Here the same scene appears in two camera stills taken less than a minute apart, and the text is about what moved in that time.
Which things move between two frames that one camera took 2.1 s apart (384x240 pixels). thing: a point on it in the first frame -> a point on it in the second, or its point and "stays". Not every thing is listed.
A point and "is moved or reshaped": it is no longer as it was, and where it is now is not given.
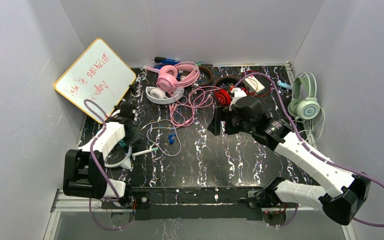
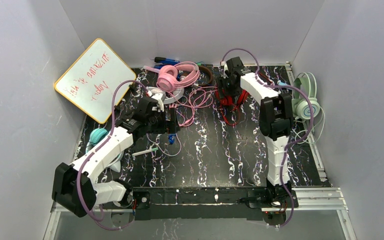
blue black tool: [160, 62] stays
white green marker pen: [144, 151] stays
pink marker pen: [151, 69] stays
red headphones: [223, 87] is moved or reshaped
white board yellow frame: [97, 79] stays
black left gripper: [127, 112] -> [171, 120]
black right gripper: [219, 120] -> [228, 87]
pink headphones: [171, 77] stays
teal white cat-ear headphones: [127, 163] is moved or reshaped
